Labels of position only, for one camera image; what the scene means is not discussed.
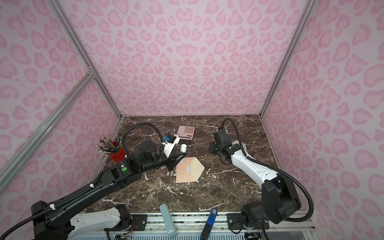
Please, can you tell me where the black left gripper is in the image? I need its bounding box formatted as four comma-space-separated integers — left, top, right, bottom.
141, 146, 188, 175

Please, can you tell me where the beige envelope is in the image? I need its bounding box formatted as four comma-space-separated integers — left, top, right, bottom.
176, 157, 205, 184

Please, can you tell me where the white glue stick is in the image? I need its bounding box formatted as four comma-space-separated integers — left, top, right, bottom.
180, 144, 187, 153

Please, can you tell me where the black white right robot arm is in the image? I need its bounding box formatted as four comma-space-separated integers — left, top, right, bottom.
210, 118, 315, 234

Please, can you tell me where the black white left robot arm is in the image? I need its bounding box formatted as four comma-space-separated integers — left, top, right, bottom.
1, 122, 187, 240

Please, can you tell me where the white round clock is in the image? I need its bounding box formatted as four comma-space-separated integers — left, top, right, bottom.
232, 140, 247, 154

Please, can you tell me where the pink calculator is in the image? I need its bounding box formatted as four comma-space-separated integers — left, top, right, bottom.
177, 126, 195, 140

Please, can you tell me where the red pencil cup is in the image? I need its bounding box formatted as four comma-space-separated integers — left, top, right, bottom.
109, 144, 127, 163

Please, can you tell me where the light blue stapler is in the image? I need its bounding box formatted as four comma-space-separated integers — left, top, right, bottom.
160, 204, 178, 240

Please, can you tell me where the coloured pencils bundle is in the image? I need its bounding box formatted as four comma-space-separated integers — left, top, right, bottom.
96, 137, 122, 155

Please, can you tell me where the blue utility knife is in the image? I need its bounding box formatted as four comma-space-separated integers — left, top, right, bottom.
200, 208, 218, 240

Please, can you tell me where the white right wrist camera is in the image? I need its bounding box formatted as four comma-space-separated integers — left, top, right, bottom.
213, 127, 232, 148

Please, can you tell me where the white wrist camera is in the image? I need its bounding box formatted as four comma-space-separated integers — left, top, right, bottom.
213, 127, 232, 148
163, 133, 180, 158

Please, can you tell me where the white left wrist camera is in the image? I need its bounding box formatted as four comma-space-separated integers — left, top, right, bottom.
163, 133, 180, 158

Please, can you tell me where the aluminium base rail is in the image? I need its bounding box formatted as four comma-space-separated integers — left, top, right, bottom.
55, 209, 319, 240

